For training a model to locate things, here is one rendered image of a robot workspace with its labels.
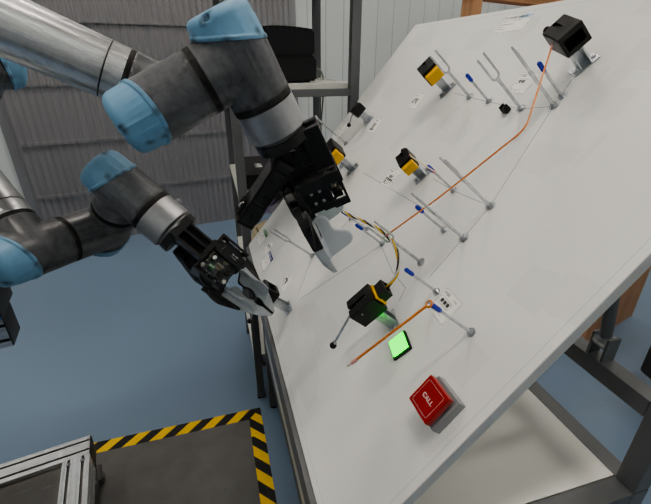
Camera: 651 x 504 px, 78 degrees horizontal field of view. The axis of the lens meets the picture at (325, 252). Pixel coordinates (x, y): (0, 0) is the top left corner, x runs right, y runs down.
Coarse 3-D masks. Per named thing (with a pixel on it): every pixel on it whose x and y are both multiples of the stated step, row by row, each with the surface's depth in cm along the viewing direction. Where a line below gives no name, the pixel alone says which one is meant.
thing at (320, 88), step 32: (224, 0) 128; (320, 0) 184; (352, 0) 138; (320, 32) 189; (352, 32) 142; (320, 64) 195; (352, 64) 147; (320, 96) 149; (352, 96) 151; (256, 320) 182; (256, 352) 189
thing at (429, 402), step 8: (432, 376) 58; (424, 384) 58; (432, 384) 57; (440, 384) 57; (416, 392) 58; (424, 392) 57; (432, 392) 56; (440, 392) 55; (416, 400) 58; (424, 400) 57; (432, 400) 56; (440, 400) 55; (448, 400) 54; (416, 408) 57; (424, 408) 56; (432, 408) 55; (440, 408) 54; (424, 416) 55; (432, 416) 55
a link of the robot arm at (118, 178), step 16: (96, 160) 59; (112, 160) 60; (128, 160) 62; (80, 176) 60; (96, 176) 59; (112, 176) 59; (128, 176) 60; (144, 176) 62; (96, 192) 60; (112, 192) 59; (128, 192) 60; (144, 192) 60; (160, 192) 62; (96, 208) 62; (112, 208) 61; (128, 208) 60; (144, 208) 60
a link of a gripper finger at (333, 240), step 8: (320, 216) 56; (312, 224) 55; (320, 224) 56; (328, 224) 56; (320, 232) 56; (328, 232) 56; (336, 232) 56; (344, 232) 56; (320, 240) 56; (328, 240) 57; (336, 240) 57; (344, 240) 57; (328, 248) 57; (336, 248) 57; (320, 256) 57; (328, 256) 57; (328, 264) 58
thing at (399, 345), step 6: (396, 336) 71; (402, 336) 70; (390, 342) 71; (396, 342) 70; (402, 342) 69; (408, 342) 68; (390, 348) 70; (396, 348) 69; (402, 348) 68; (408, 348) 68; (396, 354) 69; (402, 354) 68
